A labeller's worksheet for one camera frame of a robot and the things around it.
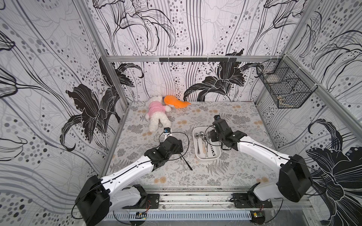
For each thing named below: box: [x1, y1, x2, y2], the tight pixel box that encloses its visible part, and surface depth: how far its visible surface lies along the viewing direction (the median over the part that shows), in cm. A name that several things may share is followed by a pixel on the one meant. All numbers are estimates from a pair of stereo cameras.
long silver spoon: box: [195, 132, 201, 155], surface depth 96 cm
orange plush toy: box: [164, 95, 192, 109], surface depth 115 cm
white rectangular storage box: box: [192, 126, 222, 161], surface depth 94 cm
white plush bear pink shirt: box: [145, 95, 172, 133], surface depth 104 cm
